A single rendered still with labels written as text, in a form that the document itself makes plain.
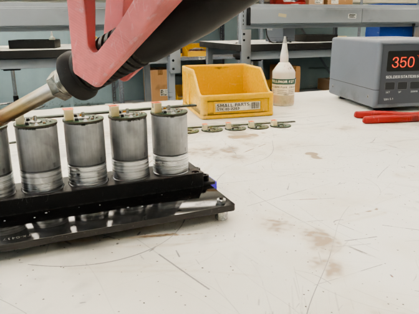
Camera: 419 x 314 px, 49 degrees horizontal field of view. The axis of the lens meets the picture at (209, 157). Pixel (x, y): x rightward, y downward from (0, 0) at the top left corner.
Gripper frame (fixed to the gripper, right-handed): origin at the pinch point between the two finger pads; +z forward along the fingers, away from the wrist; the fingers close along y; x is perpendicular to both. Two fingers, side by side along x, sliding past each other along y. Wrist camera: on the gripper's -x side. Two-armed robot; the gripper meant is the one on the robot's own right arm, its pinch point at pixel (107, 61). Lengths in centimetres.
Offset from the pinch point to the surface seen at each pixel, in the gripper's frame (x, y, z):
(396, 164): 16.6, -22.4, 2.4
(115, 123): -1.0, -5.4, 5.3
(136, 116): -0.3, -6.3, 4.5
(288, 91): 2.3, -48.2, 7.6
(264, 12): -59, -256, 21
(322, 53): -21, -292, 29
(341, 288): 14.7, -1.0, 3.5
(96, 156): -0.7, -4.2, 7.3
